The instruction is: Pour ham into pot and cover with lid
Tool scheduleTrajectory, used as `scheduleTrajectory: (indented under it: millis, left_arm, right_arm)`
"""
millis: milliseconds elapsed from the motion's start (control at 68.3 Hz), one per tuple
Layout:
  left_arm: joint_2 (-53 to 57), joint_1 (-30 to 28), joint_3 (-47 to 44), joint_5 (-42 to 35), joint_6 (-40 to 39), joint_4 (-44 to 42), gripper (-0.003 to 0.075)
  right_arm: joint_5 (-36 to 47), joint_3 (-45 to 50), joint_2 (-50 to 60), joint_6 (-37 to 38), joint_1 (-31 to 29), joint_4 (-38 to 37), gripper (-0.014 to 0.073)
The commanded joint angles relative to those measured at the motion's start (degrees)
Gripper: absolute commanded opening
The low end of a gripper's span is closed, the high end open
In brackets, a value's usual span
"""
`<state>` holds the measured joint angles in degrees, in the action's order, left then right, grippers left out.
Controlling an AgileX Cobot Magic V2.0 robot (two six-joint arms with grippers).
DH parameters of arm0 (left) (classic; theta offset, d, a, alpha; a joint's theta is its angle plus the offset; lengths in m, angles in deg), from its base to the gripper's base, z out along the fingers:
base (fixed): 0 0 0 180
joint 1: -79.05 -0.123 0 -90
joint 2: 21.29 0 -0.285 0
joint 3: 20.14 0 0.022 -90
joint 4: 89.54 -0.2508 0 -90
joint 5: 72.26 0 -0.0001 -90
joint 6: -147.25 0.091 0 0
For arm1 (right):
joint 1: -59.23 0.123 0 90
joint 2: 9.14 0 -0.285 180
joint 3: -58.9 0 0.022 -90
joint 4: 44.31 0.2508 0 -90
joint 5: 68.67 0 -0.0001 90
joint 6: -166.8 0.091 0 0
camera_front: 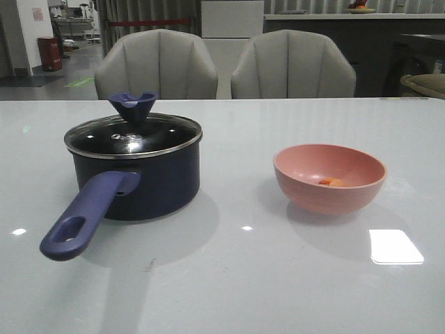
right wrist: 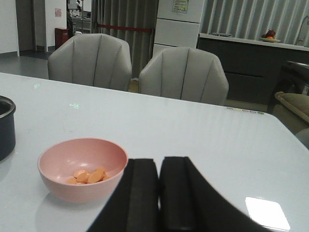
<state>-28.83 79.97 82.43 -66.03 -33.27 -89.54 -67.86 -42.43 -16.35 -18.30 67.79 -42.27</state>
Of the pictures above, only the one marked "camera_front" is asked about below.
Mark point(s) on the pink bowl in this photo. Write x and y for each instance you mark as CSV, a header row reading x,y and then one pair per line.
x,y
299,168

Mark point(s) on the red trash bin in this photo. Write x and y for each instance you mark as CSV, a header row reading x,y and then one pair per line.
x,y
49,54

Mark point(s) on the dark counter with white top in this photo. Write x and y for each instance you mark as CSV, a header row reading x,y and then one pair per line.
x,y
370,42

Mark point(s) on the dark blue floor mat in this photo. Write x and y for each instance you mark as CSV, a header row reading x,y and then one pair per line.
x,y
32,81

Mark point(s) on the beige chair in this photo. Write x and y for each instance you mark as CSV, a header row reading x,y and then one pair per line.
x,y
173,64
292,64

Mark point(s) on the right beige chair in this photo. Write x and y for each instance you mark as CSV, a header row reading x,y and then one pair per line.
x,y
292,64

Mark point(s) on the dark blue saucepan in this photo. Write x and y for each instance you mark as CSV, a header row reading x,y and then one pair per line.
x,y
123,190

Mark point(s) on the left beige chair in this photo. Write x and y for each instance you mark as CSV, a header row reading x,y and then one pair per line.
x,y
173,64

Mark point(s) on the tan cushion at right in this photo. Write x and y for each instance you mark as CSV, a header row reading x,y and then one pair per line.
x,y
427,85

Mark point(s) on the orange ham slices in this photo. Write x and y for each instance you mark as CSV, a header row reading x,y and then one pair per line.
x,y
332,181

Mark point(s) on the glass lid with blue knob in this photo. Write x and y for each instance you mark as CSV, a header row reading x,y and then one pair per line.
x,y
134,132

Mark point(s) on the white cabinet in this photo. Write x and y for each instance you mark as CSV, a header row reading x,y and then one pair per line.
x,y
225,28

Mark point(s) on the fruit plate on counter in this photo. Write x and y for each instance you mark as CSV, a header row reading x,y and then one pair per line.
x,y
360,7

